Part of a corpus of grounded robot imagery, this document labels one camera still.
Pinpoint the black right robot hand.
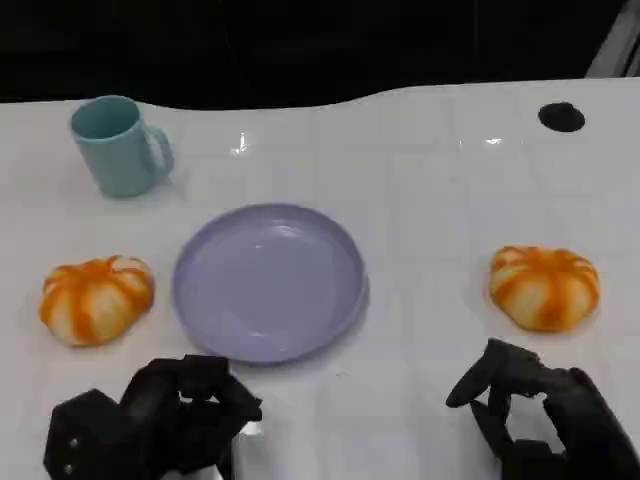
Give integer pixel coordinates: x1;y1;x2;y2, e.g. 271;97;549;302
445;338;640;480

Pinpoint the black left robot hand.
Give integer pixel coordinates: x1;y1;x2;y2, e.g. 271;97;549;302
119;354;264;480

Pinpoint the pale green mug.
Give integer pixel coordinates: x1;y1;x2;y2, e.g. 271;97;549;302
69;95;176;199

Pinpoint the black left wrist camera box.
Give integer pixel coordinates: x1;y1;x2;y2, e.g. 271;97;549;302
43;388;151;477

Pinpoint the lilac plate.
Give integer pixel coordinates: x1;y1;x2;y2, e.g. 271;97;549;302
172;202;371;367

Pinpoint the grey background frame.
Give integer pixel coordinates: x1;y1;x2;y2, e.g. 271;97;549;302
583;0;640;79

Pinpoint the orange white toy bread roll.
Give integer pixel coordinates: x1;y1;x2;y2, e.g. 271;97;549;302
488;244;601;334
39;255;156;349

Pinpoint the black round table grommet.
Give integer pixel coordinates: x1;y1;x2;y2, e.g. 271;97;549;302
537;101;586;133

